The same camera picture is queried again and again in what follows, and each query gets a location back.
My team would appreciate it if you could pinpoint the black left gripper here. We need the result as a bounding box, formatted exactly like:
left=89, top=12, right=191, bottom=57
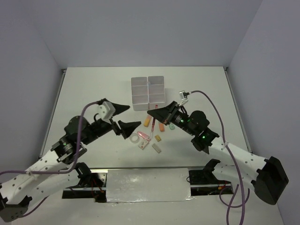
left=82, top=102, right=142, bottom=145

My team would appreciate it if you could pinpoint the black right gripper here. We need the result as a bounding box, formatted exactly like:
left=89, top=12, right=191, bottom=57
left=148, top=101, right=196, bottom=136

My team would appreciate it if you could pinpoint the red pen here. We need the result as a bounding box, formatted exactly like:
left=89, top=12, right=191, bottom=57
left=150, top=118, right=156, bottom=140

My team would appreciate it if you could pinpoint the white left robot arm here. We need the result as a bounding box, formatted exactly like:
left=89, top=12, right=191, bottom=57
left=0, top=98, right=141, bottom=223

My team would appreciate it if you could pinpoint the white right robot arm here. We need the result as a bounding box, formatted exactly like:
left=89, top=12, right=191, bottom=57
left=147, top=101, right=289, bottom=205

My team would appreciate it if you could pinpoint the orange highlighter clear cap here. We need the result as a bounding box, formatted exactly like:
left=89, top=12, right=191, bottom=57
left=159, top=123, right=165, bottom=132

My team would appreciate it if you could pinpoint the pink yellow highlighter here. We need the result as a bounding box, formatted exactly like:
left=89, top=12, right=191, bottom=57
left=143, top=115, right=151, bottom=127

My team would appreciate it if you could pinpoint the clear tape roll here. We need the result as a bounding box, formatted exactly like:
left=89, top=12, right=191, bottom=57
left=129, top=133, right=140, bottom=143

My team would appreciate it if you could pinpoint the pink utility knife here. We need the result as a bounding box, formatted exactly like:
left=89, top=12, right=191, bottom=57
left=137, top=131, right=151, bottom=142

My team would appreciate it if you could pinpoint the small yellow box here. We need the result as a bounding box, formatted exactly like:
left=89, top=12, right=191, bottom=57
left=155, top=135, right=161, bottom=142

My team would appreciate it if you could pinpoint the white right divided container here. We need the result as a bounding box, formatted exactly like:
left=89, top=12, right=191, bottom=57
left=148, top=76, right=166, bottom=109

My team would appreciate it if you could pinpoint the white divided container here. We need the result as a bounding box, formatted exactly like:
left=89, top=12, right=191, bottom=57
left=131, top=77, right=149, bottom=111
left=148, top=76, right=166, bottom=109

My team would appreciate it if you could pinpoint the white red staple box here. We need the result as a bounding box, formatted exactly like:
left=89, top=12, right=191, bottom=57
left=138, top=140, right=149, bottom=150

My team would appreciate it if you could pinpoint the white left divided container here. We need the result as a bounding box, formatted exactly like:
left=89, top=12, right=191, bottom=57
left=131, top=77, right=149, bottom=111

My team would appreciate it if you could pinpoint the white eraser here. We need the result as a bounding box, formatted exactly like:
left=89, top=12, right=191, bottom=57
left=152, top=143, right=161, bottom=154

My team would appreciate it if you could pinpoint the silver foil cover plate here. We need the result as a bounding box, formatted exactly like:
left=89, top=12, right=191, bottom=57
left=106, top=168, right=192, bottom=203

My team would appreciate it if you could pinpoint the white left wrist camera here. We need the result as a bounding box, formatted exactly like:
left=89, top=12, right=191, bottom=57
left=98, top=101, right=116, bottom=122

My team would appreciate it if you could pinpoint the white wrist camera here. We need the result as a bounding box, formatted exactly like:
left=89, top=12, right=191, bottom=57
left=98, top=101, right=116, bottom=122
left=179, top=90, right=190, bottom=106

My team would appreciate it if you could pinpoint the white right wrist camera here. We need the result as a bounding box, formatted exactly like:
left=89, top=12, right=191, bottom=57
left=179, top=90, right=190, bottom=106

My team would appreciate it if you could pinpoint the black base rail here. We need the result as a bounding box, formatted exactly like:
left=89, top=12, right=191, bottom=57
left=62, top=168, right=233, bottom=203

